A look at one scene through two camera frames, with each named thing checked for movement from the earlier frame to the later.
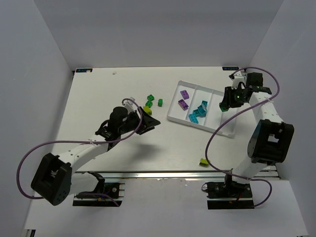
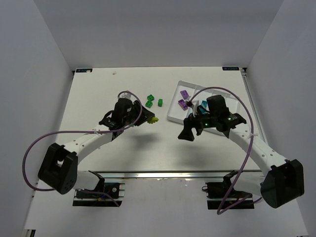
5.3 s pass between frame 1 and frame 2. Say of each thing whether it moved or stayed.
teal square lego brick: stayed
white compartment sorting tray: stayed
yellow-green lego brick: moved
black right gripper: moved
